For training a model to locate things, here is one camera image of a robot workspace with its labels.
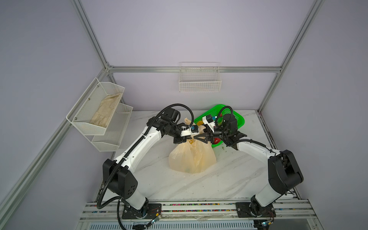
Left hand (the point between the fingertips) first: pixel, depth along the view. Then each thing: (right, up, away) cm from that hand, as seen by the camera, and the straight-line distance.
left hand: (188, 136), depth 77 cm
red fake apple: (+16, -2, 0) cm, 16 cm away
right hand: (+4, +2, -1) cm, 4 cm away
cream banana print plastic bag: (+3, -11, +3) cm, 12 cm away
